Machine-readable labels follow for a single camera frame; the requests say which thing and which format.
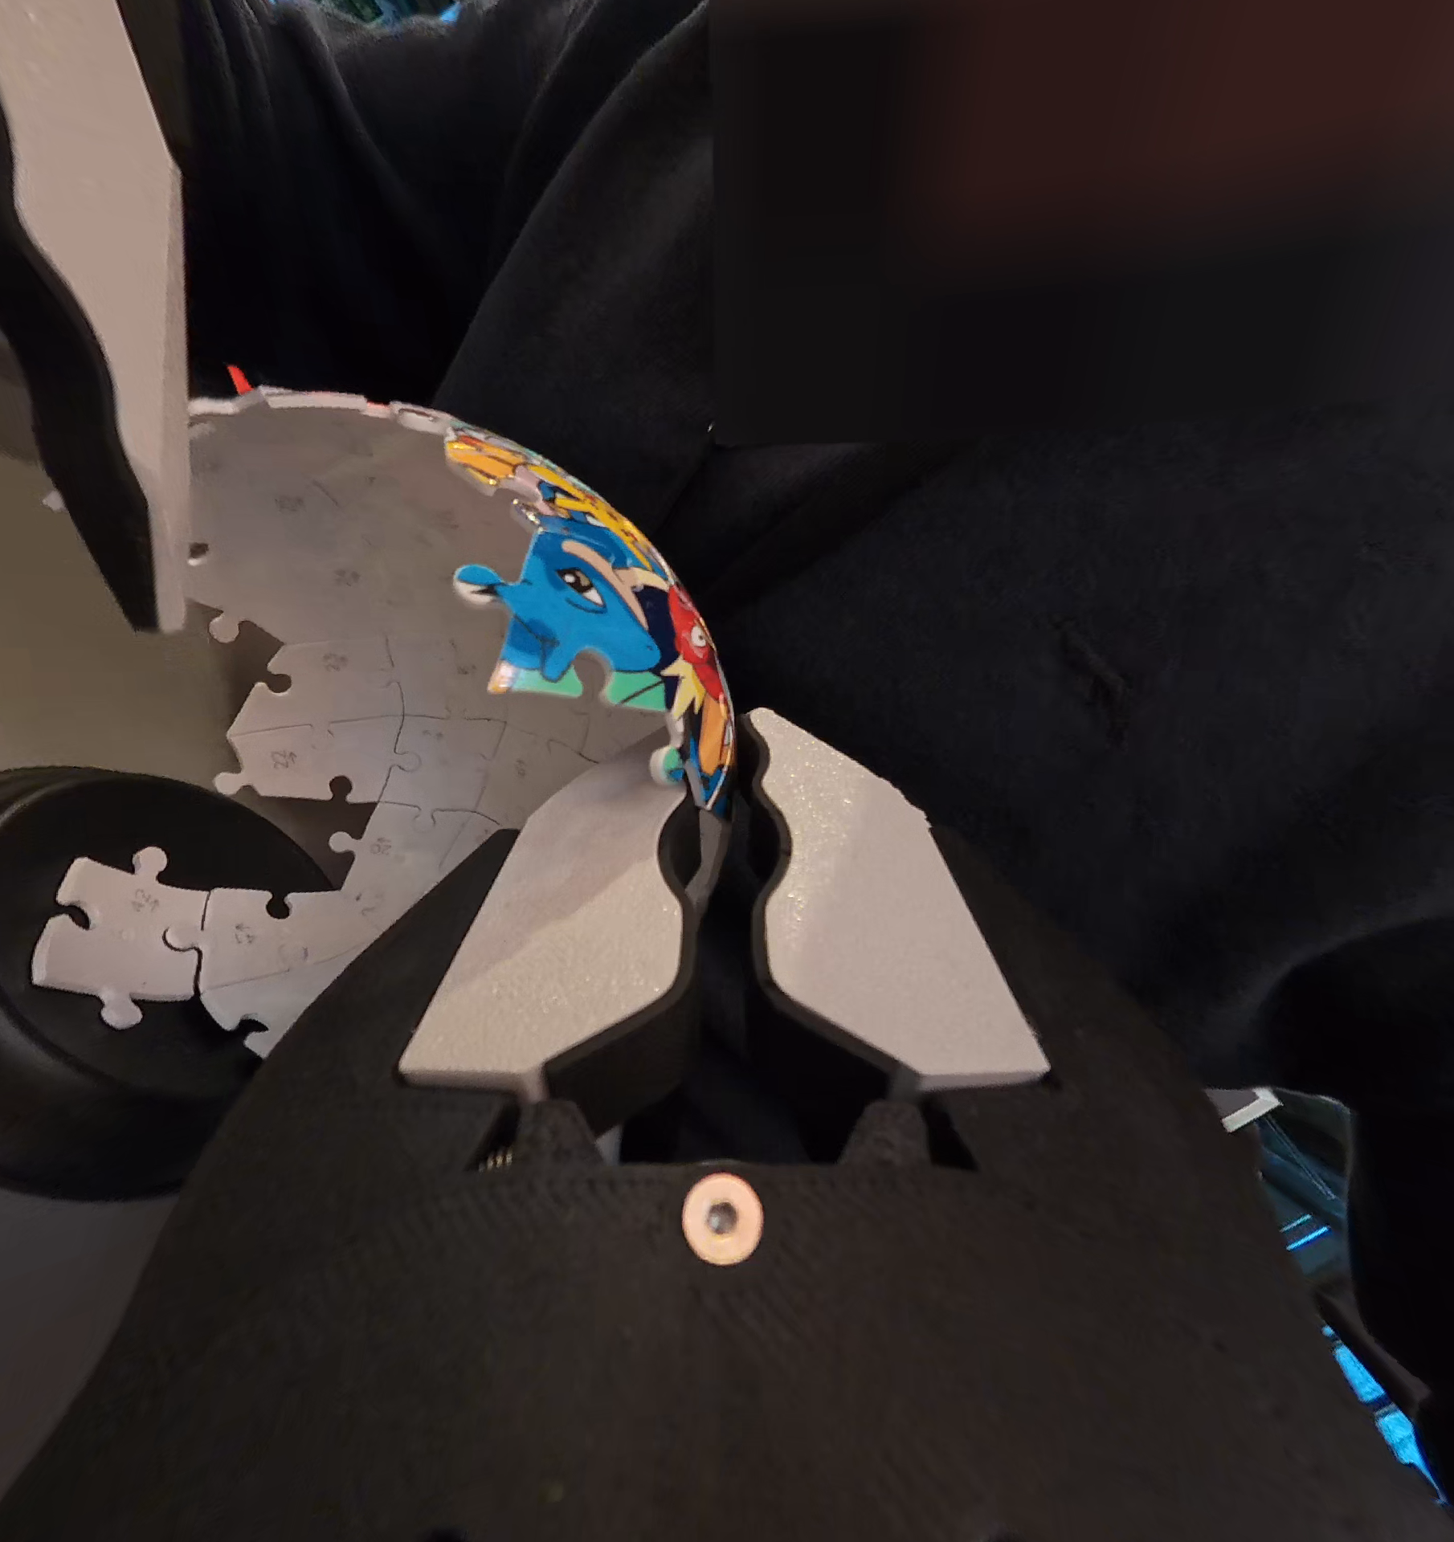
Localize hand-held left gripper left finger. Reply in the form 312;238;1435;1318
397;758;739;1136

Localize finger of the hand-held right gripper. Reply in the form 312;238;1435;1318
0;0;191;636

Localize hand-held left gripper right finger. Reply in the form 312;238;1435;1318
737;707;1056;1100

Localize colourful puzzle ball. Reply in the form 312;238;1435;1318
28;383;739;1062

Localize black ball stand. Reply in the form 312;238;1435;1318
0;766;346;1203

